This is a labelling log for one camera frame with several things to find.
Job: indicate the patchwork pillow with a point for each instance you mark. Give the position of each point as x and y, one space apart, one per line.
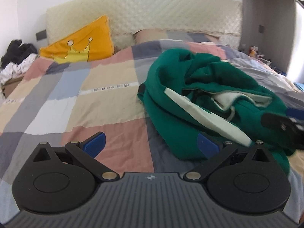
155 34

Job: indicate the green hooded sweatshirt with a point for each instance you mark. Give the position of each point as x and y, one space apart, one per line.
187 94

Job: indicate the small items on nightstand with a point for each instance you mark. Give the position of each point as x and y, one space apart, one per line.
253 52

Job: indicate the patchwork checkered bed quilt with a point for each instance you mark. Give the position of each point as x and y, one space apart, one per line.
57 103

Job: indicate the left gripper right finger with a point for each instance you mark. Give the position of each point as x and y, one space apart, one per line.
243 180

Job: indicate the dark wall switch right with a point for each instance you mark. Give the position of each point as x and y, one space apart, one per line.
261 29

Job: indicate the cream quilted headboard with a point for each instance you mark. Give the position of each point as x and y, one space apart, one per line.
222 18

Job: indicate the brown bedside cabinet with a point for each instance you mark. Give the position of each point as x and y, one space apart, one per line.
10 85

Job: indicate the orange crown pillow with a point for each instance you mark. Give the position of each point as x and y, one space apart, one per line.
92 42

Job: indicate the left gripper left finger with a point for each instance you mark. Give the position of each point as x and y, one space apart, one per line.
59 179

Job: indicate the black and white clothes pile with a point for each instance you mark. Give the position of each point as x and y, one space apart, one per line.
17 60

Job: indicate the dark wall socket left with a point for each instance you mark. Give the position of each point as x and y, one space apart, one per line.
41 35

